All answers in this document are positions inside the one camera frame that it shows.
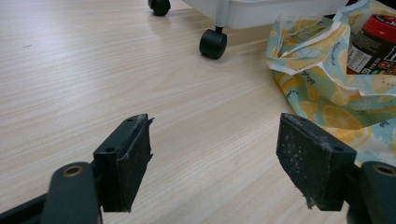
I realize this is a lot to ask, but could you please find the white two-tier utility cart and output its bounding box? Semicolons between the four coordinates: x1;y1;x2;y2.
148;0;350;61

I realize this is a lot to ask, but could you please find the red lid dark jar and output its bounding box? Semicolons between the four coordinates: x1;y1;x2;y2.
346;13;396;76

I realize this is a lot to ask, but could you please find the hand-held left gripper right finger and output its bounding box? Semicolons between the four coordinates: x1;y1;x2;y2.
276;112;358;212

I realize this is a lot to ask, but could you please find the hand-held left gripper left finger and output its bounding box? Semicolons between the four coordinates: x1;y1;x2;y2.
92;113;155;214

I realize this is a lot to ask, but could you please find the lemon print cloth bag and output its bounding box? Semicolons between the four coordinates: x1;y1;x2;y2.
265;0;396;168

